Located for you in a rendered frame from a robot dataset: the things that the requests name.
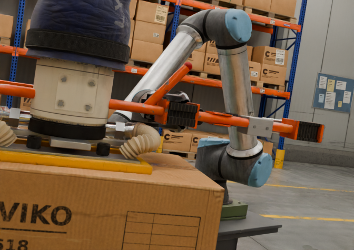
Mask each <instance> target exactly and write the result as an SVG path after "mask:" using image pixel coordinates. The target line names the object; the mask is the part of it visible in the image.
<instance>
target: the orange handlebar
mask: <svg viewBox="0 0 354 250"><path fill-rule="evenodd" d="M0 94H3V95H10V96H17V97H25V98H34V97H35V89H34V88H33V85H32V84H24V83H17V82H10V81H3V80H0ZM109 109H115V110H120V111H127V112H135V113H143V114H151V115H159V116H162V115H163V112H164V107H161V106H157V105H154V106H153V105H146V104H143V103H136V102H128V101H121V100H116V99H110V102H109ZM198 121H202V122H205V123H208V124H210V125H218V126H222V127H224V126H226V127H231V125H233V126H240V127H248V125H249V120H248V119H246V118H240V117H235V116H233V115H230V114H226V113H225V112H223V113H219V112H216V111H205V112H199V117H198ZM272 128H273V129H272V131H276V132H284V133H292V131H293V126H292V125H288V124H284V123H277V122H273V127H272Z"/></svg>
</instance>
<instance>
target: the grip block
mask: <svg viewBox="0 0 354 250"><path fill-rule="evenodd" d="M156 105H157V106H161V107H164V112H163V115H162V116H159V115H155V118H154V121H155V122H158V123H160V124H163V125H166V122H167V124H172V125H181V126H188V127H191V128H194V129H196V127H197V123H198V117H199V110H200V104H195V103H190V102H187V103H186V104H185V103H179V102H173V101H170V100H168V99H163V98H162V99H161V100H159V101H158V102H157V104H156Z"/></svg>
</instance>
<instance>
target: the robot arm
mask: <svg viewBox="0 0 354 250"><path fill-rule="evenodd" d="M251 32H252V24H251V19H250V17H249V15H248V14H247V13H246V12H245V11H243V10H241V9H234V8H231V9H206V10H203V11H200V12H198V13H195V14H193V15H192V16H190V17H188V18H187V19H185V20H184V21H183V22H182V23H181V24H180V25H179V26H178V27H177V29H176V37H175V38H174V39H173V40H172V42H171V43H170V44H169V45H168V46H167V48H166V49H165V50H164V51H163V53H162V54H161V55H160V56H159V58H158V59H157V60H156V61H155V63H154V64H153V65H152V66H151V68H150V69H149V70H148V71H147V73H146V74H145V75H144V76H143V77H142V79H141V80H140V81H139V82H138V84H137V85H136V86H135V87H134V89H133V90H132V91H131V92H130V94H129V95H128V96H127V98H126V99H125V100H124V101H128V102H136V103H144V102H145V101H146V100H147V99H148V98H149V97H150V96H152V95H153V94H154V93H155V92H156V91H157V90H158V89H159V88H160V87H161V86H162V85H163V84H164V83H165V82H166V81H167V80H168V79H169V78H170V77H171V76H172V75H173V74H174V73H175V72H176V71H177V70H178V69H179V68H180V67H181V66H182V65H183V64H184V62H185V61H186V60H187V59H188V57H189V56H190V55H191V53H192V52H193V51H194V50H195V49H199V48H201V47H202V45H203V44H204V43H206V42H208V41H215V45H216V49H217V52H218V59H219V66H220V74H221V82H222V89H223V97H224V104H225V111H226V113H234V114H238V117H239V115H244V116H252V117H254V109H253V100H252V90H251V81H250V72H249V62H248V53H247V41H248V40H249V38H250V37H251ZM163 99H168V100H170V101H173V102H179V103H187V102H190V100H189V98H188V96H187V94H186V93H184V92H181V91H175V92H174V93H173V94H166V95H165V96H164V97H163ZM154 118H155V115H151V114H143V113H135V112H127V111H120V110H116V111H115V112H114V113H113V114H112V115H111V116H110V118H109V119H107V121H109V122H114V121H119V122H124V123H126V122H131V123H144V124H145V125H149V126H151V127H153V128H154V129H155V130H157V131H158V132H159V128H165V129H169V131H171V132H174V133H182V132H183V131H184V130H185V126H181V125H172V124H167V122H166V125H163V124H160V123H158V122H155V121H154ZM228 131H229V138H230V139H222V138H201V139H200V140H199V144H198V147H197V154H196V161H195V168H196V169H198V170H199V171H201V172H202V173H203V174H205V175H206V176H207V177H209V178H210V179H212V180H213V181H214V182H216V183H217V184H219V185H220V186H221V187H223V188H224V189H225V192H224V199H223V203H225V202H228V201H229V194H228V189H227V180H229V181H233V182H236V183H240V184H243V185H247V186H250V187H251V186H252V187H261V186H263V185H264V184H265V183H266V181H267V180H268V178H269V176H270V174H271V170H272V157H271V155H270V154H268V153H264V152H263V146H262V143H261V142H260V141H258V140H257V136H253V135H246V134H243V133H239V132H237V126H236V127H234V126H231V127H228Z"/></svg>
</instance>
